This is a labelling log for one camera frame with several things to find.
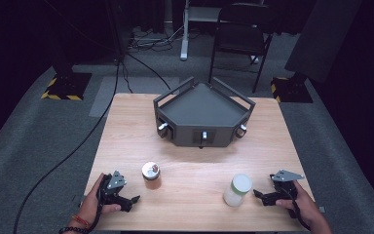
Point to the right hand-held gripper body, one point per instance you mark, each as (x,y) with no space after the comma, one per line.
(285,187)

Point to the person's left hand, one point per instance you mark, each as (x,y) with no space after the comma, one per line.
(91,206)

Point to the black stand base striped tape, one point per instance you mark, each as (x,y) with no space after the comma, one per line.
(292,91)
(66,86)

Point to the dark grey leaning panel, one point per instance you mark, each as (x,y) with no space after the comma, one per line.
(324,39)

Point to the white desk leg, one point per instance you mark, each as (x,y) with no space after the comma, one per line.
(185,32)

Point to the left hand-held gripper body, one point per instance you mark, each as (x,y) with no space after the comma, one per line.
(112,187)

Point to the white jar green band lid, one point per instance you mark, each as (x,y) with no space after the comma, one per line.
(237,191)

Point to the red sauce jar silver lid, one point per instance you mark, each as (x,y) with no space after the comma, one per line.
(151,177)

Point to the black folding chair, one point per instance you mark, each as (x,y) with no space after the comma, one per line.
(240,35)

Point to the person's right hand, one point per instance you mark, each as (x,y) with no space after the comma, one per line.
(306,209)

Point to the dark grey corner shelf rack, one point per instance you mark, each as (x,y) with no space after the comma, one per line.
(201,110)

